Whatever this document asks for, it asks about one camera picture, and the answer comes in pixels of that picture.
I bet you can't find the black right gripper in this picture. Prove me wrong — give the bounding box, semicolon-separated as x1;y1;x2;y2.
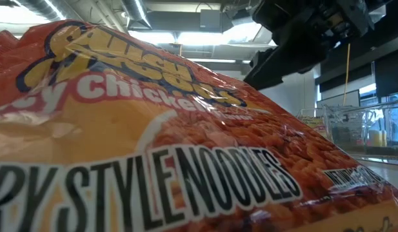
243;0;393;92

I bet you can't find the orange stir fry noodle packet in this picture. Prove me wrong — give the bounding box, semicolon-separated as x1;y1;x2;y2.
0;29;21;65
0;19;398;232

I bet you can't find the clear plastic bin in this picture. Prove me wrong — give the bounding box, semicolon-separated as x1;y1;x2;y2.
323;96;398;167
296;107;330;138

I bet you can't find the ceiling strip light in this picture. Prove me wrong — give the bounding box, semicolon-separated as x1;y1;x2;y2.
187;57;252;64

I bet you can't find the white partition board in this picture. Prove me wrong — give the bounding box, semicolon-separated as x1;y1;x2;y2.
315;89;361;112

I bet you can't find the yellow extension cord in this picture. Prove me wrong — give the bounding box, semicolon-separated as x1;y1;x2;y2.
342;43;352;106

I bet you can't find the grey rectangular ceiling duct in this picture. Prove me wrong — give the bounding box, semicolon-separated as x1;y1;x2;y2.
143;8;226;34

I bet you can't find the black wall screen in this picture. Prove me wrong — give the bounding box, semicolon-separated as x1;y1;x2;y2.
373;48;398;98

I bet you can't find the round silver ceiling duct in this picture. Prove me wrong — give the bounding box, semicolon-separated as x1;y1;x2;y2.
119;0;153;30
14;0;85;22

